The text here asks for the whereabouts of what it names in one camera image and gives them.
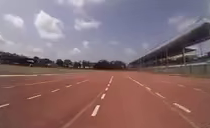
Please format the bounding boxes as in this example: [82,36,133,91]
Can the row of trees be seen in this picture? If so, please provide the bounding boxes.
[32,56,127,71]

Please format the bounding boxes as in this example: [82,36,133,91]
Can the red running track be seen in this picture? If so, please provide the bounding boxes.
[0,70,210,128]

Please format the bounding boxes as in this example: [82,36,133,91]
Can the roofed grandstand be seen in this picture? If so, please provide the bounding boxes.
[128,18,210,77]

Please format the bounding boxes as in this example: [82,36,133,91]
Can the grass field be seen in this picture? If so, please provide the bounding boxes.
[0,63,127,76]

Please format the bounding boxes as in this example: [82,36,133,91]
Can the pale kerb strip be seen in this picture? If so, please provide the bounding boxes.
[0,73,57,78]

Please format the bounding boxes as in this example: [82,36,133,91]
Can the low long building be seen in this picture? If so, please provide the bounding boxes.
[0,49,36,66]

